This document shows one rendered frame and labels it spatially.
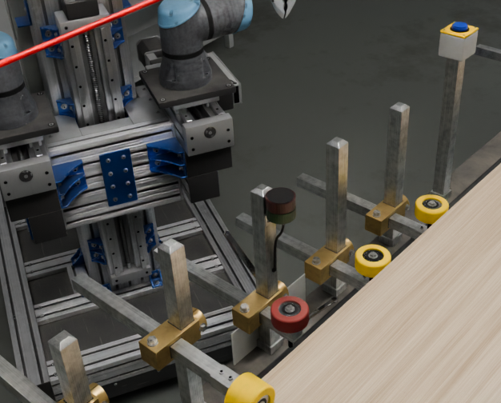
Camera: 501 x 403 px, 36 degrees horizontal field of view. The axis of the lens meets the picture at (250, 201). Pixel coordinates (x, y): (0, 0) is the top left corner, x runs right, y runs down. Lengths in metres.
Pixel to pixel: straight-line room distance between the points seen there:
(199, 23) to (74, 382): 1.11
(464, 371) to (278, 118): 2.74
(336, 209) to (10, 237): 1.65
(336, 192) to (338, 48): 3.16
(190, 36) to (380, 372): 1.06
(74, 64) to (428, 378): 1.26
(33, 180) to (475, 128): 2.58
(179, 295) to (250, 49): 3.54
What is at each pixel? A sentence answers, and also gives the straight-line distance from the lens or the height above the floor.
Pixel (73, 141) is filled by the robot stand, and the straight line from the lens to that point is 2.18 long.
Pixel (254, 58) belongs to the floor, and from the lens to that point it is 4.76.
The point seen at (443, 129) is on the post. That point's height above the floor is 0.93.
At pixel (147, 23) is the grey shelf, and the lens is 4.97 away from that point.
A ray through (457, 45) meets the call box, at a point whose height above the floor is 1.19.
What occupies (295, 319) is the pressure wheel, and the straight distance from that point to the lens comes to 1.59.
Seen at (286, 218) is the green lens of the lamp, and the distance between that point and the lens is 1.51.
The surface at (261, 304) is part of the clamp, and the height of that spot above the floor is 0.87.
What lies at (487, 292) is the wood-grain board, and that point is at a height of 0.90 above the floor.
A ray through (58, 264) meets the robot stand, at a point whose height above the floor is 0.23.
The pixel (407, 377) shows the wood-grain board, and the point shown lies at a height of 0.90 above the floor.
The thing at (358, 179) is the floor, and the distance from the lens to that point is 3.61.
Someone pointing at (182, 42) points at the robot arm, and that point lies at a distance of 2.12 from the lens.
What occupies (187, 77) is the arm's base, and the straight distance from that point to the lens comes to 2.15.
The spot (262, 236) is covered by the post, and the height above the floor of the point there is 1.04.
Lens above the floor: 2.02
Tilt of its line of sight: 36 degrees down
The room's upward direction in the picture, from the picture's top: 4 degrees counter-clockwise
